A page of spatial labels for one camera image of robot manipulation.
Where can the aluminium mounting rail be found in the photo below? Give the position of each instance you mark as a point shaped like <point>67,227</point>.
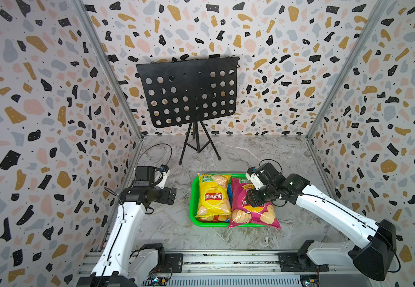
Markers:
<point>254,269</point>

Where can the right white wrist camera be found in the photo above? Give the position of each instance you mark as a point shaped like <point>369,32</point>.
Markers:
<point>254,178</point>

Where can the pink potato chips bag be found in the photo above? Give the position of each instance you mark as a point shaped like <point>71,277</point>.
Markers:
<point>244,213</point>

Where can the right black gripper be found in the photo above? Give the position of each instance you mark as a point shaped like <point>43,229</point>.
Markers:
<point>252,198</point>

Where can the right green circuit board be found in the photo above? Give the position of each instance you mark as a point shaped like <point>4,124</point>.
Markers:
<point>309,281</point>

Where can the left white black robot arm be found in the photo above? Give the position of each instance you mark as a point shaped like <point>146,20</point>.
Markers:
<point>118,265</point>

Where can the green circuit board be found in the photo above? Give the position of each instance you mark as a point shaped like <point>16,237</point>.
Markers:
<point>157,281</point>
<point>309,281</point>

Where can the green plastic basket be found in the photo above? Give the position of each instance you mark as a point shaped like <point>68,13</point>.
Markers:
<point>195,199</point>

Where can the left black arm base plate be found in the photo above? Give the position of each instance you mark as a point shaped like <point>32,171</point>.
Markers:
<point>167,263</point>

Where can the black perforated music stand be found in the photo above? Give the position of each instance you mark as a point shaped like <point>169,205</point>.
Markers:
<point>190,92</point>

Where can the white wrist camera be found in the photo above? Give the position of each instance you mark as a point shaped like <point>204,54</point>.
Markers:
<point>164,172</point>
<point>254,178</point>

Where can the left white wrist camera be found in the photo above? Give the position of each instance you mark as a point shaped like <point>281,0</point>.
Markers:
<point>164,172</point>

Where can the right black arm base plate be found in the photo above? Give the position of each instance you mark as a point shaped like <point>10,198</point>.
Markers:
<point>292,262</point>

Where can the left green circuit board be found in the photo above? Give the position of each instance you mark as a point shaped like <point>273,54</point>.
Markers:
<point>157,281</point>

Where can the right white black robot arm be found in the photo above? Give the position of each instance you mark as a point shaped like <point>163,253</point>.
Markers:
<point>370,245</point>

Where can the yellow potato chips bag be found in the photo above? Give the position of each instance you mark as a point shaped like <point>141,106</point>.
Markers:
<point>214,202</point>

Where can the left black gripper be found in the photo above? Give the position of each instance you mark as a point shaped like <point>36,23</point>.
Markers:
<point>164,198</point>

